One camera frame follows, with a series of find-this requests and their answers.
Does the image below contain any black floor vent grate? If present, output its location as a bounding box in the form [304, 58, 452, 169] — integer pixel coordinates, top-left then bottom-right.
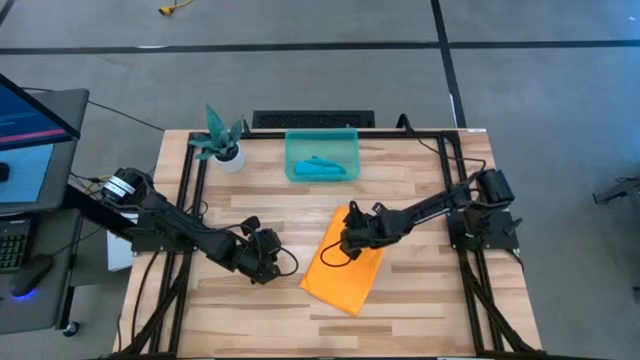
[251, 109, 376, 130]

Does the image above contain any green plant in white pot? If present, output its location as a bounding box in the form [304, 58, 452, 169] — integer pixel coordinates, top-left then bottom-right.
[188, 103, 247, 175]

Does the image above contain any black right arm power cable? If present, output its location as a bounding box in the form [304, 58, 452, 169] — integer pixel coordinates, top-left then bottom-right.
[397, 113, 489, 176]

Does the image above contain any thin black floor cable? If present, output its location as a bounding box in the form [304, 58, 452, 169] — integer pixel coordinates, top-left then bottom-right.
[22, 87, 166, 132]

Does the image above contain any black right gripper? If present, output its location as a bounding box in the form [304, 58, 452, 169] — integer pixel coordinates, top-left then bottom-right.
[341, 200, 404, 262]

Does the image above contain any yellow floor cable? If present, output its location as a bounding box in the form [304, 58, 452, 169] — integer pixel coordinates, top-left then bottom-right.
[158, 0, 194, 16]

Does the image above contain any black aluminium table frame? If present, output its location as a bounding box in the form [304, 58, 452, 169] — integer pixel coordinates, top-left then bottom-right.
[117, 128, 539, 359]

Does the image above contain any orange microfiber towel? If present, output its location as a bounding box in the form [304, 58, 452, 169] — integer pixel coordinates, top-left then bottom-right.
[298, 204, 386, 317]

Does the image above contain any black stand with cable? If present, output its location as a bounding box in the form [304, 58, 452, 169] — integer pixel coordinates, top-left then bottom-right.
[592, 177, 640, 206]

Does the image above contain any black-framed computer monitor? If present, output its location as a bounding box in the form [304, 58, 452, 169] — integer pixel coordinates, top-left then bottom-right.
[0, 73, 81, 152]

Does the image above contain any grey laptop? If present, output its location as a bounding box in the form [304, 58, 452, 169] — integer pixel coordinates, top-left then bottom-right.
[0, 88, 90, 217]

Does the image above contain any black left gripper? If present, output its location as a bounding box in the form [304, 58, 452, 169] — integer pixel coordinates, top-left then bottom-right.
[234, 215, 284, 287]

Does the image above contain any black diagonal support bar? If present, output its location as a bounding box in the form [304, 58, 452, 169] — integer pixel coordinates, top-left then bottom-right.
[64, 185, 136, 241]

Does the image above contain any black computer mouse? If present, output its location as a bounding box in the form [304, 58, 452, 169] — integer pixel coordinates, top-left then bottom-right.
[8, 254, 54, 299]

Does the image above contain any grey cart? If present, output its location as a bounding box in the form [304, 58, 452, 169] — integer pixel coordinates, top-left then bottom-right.
[0, 208, 84, 335]

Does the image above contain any white box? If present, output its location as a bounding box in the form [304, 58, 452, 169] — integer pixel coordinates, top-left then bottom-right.
[106, 230, 135, 272]

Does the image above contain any teal plastic basket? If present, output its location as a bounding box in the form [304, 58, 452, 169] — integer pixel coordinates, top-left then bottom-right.
[283, 127, 361, 184]

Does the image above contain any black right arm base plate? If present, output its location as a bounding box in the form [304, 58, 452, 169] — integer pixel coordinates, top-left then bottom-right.
[448, 209, 524, 252]

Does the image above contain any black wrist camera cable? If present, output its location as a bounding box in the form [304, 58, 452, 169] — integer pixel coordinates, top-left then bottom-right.
[319, 239, 354, 269]
[272, 244, 300, 278]

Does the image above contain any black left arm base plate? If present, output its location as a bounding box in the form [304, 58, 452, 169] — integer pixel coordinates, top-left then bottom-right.
[130, 214, 204, 254]

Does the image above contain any black keyboard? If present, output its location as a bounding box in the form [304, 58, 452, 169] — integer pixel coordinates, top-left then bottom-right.
[0, 219, 32, 274]

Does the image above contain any teal microfiber towel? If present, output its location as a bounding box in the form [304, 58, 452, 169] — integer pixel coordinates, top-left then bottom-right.
[293, 155, 348, 176]

